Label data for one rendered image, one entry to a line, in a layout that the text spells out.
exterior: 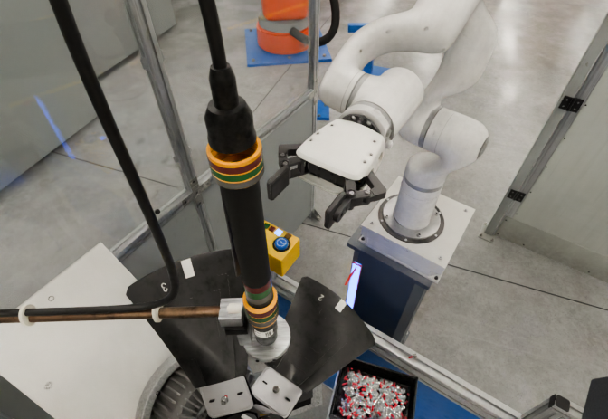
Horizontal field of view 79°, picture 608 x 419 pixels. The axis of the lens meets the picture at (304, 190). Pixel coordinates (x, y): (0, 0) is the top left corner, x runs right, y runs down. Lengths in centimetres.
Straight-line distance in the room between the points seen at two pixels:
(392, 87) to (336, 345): 56
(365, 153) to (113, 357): 67
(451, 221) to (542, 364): 126
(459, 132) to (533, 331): 168
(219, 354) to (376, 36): 60
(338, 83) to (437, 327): 185
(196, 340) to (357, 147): 45
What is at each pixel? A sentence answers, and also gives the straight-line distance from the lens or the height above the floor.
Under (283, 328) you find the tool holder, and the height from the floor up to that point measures 145.
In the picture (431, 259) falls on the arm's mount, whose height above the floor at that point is 102.
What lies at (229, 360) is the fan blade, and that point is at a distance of 74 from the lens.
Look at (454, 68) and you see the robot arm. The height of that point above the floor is 157.
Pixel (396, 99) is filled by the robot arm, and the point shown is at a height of 169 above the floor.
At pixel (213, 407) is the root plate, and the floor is 123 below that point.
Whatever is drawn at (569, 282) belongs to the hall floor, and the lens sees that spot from 281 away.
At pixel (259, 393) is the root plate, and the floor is 119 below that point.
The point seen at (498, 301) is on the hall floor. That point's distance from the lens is 251.
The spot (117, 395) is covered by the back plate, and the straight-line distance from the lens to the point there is 94.
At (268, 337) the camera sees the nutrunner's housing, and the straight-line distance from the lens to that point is 55.
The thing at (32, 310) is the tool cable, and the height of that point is 155.
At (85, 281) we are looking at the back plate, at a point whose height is 133.
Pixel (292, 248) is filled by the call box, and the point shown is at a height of 107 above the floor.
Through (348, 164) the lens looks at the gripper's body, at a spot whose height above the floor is 167.
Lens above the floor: 199
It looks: 46 degrees down
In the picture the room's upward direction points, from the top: straight up
